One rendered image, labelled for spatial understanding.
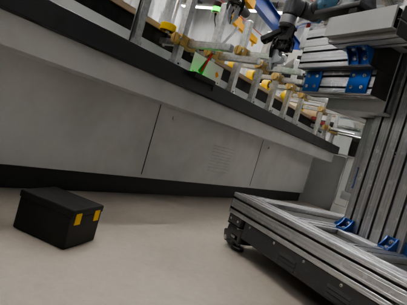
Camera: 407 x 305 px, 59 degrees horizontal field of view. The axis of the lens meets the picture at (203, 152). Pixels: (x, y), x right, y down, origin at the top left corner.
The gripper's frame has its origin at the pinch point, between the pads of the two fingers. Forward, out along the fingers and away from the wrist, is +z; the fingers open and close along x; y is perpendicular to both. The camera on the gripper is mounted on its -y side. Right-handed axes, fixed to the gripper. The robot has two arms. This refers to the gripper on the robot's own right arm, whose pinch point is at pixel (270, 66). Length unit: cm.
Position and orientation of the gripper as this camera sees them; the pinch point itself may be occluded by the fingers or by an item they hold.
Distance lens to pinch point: 178.2
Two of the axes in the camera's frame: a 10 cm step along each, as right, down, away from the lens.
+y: 7.7, 2.5, -5.9
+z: -2.8, 9.6, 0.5
